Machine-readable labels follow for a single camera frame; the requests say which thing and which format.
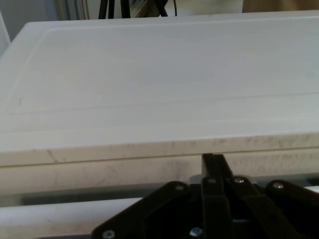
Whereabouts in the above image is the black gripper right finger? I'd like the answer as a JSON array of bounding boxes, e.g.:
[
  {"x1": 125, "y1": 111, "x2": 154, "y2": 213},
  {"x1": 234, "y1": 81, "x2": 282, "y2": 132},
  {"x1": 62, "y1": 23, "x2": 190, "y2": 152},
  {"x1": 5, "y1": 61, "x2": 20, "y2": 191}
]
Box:
[{"x1": 213, "y1": 154, "x2": 319, "y2": 239}]

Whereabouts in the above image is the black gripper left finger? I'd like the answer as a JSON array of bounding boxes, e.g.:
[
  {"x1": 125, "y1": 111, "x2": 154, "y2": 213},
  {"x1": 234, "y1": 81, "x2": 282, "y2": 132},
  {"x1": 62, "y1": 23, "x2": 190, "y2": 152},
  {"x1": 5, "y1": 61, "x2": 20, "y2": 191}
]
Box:
[{"x1": 91, "y1": 153, "x2": 235, "y2": 239}]

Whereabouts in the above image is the glass oven door with handle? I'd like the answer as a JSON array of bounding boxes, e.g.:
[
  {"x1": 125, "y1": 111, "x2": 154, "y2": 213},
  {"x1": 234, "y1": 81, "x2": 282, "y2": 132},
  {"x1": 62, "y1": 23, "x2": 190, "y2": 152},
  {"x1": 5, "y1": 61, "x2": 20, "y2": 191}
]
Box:
[{"x1": 0, "y1": 147, "x2": 319, "y2": 239}]

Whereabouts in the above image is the cream toaster oven body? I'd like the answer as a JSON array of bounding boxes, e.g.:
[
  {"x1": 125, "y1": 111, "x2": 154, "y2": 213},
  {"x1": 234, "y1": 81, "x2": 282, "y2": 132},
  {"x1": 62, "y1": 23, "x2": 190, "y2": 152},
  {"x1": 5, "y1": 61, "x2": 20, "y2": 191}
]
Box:
[{"x1": 0, "y1": 9, "x2": 319, "y2": 167}]

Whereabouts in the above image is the black tripod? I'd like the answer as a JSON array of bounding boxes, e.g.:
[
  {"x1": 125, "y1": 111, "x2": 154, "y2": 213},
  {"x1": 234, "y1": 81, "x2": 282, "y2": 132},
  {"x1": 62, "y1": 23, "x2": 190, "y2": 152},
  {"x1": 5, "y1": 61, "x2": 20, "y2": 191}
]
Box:
[{"x1": 98, "y1": 0, "x2": 168, "y2": 19}]

